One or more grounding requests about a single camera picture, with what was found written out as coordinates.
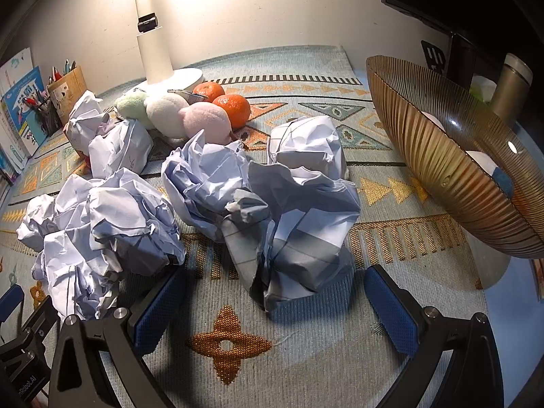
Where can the cardboard pen box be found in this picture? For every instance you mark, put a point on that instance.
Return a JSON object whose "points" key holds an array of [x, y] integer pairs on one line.
{"points": [[68, 91]]}

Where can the white illustrated book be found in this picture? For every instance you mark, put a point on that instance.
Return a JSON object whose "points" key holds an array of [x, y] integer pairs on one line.
{"points": [[17, 66]]}

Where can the green and white tissue pack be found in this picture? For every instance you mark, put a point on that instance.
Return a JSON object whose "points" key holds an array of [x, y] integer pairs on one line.
{"points": [[482, 87]]}

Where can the patterned woven table mat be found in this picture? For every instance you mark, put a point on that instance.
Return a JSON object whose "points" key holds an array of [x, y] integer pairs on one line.
{"points": [[297, 348]]}

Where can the black monitor stand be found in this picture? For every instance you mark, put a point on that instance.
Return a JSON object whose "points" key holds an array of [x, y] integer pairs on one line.
{"points": [[463, 57]]}

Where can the black slotted phone stand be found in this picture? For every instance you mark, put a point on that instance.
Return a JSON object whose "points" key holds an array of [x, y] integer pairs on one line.
{"points": [[433, 57]]}

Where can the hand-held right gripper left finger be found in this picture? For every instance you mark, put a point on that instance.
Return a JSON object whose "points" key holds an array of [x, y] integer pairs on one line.
{"points": [[158, 314]]}

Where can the bronze thermos bottle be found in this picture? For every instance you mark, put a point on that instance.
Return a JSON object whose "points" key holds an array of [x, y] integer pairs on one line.
{"points": [[508, 89]]}

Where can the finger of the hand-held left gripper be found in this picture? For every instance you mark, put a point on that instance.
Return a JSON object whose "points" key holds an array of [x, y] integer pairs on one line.
{"points": [[42, 316], [10, 301]]}

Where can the black mesh pen cup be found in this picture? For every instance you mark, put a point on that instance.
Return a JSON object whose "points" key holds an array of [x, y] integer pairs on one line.
{"points": [[46, 117]]}

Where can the amber ribbed glass bowl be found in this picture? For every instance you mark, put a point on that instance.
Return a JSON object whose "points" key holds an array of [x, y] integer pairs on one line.
{"points": [[446, 170]]}

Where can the orange mandarin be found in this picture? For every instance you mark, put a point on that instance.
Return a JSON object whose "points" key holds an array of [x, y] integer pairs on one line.
{"points": [[233, 109], [209, 90]]}

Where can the bundle of pens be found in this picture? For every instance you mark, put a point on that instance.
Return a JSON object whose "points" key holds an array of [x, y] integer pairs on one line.
{"points": [[63, 69]]}

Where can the blue illustrated book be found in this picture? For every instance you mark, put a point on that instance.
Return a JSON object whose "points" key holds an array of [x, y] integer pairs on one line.
{"points": [[19, 110]]}

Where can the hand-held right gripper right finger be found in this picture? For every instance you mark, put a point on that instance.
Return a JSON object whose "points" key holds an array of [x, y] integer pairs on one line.
{"points": [[391, 310]]}

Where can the white desk lamp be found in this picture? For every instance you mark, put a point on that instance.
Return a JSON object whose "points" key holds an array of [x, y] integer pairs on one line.
{"points": [[155, 51]]}

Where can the pastel plush caterpillar toy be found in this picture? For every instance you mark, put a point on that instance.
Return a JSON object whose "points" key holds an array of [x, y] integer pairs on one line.
{"points": [[168, 112]]}

